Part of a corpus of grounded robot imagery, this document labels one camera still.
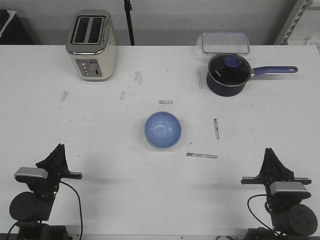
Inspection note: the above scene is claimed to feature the blue saucepan with handle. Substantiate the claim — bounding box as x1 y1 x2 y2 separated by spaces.
206 58 298 97

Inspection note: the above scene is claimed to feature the black tripod pole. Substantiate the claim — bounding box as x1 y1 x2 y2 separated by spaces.
124 0 135 46

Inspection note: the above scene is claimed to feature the blue plastic bowl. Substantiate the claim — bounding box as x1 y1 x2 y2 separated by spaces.
144 111 182 140

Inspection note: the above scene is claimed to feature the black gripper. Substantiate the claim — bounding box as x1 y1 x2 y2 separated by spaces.
35 143 83 187
240 148 312 186

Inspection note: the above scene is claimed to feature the green plastic bowl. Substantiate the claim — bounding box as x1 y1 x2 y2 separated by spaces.
146 138 180 150

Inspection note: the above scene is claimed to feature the black camera cable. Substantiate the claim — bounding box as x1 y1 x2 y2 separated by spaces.
6 181 83 238
246 194 278 236

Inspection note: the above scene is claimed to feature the glass lid with blue knob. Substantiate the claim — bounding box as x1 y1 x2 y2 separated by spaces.
208 53 252 86

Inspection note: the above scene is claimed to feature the metal shelf upright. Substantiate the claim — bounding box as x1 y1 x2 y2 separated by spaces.
274 0 313 45

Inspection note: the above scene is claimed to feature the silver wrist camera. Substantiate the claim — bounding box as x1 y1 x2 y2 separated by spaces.
269 181 307 196

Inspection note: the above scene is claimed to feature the cream two-slot toaster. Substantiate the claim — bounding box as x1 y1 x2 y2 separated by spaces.
66 9 117 82

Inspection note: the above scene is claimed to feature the clear plastic food container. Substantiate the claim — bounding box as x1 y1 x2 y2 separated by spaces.
196 32 250 63

